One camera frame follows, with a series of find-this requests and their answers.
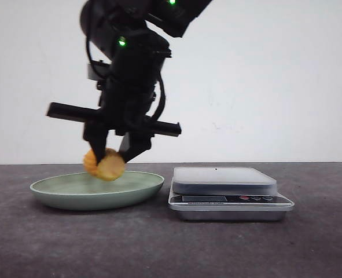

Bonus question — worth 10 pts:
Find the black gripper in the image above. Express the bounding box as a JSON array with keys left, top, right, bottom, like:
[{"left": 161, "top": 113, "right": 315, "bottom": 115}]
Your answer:
[{"left": 46, "top": 30, "right": 181, "bottom": 164}]

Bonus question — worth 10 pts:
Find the yellow corn cob piece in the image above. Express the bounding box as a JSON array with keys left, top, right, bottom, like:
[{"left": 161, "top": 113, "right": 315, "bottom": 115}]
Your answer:
[{"left": 83, "top": 148, "right": 125, "bottom": 181}]

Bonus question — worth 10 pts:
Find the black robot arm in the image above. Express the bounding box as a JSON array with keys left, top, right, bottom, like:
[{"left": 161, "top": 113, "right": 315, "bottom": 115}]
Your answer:
[{"left": 47, "top": 1, "right": 208, "bottom": 162}]

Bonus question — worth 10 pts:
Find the green round plate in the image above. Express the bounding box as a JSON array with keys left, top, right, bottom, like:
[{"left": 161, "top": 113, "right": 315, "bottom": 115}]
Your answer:
[{"left": 30, "top": 170, "right": 164, "bottom": 211}]

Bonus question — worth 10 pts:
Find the silver digital kitchen scale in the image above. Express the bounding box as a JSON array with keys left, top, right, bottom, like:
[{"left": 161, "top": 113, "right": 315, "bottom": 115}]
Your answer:
[{"left": 168, "top": 167, "right": 295, "bottom": 221}]

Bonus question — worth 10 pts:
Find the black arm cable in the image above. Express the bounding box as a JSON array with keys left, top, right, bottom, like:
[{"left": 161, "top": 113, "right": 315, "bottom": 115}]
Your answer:
[{"left": 144, "top": 72, "right": 166, "bottom": 124}]

